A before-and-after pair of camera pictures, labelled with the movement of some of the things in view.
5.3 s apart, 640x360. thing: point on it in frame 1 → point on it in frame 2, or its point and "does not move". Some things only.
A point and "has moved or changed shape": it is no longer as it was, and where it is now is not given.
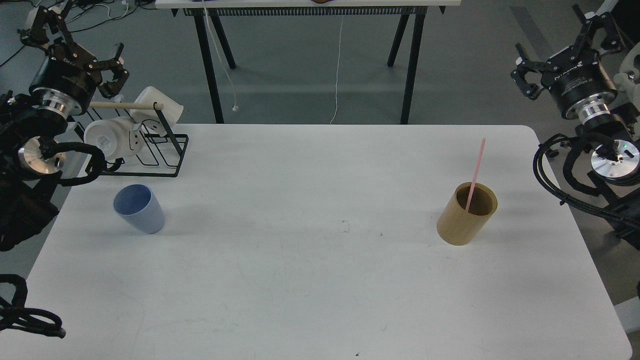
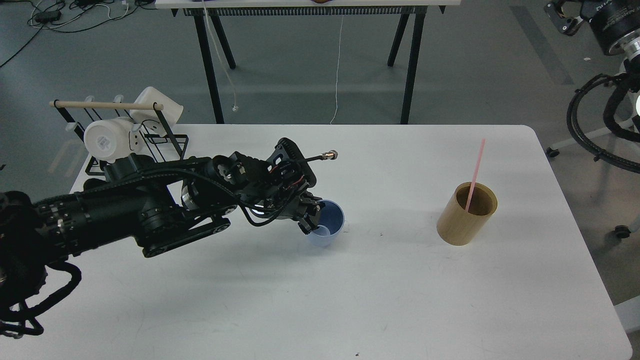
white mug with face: (116, 137) does not move
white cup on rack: (149, 119) does not move
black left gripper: (67, 80) → (276, 187)
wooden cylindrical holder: (458, 227) does not move
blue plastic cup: (136, 205) has moved or changed shape
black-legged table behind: (206, 13) does not move
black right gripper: (578, 79) → (611, 20)
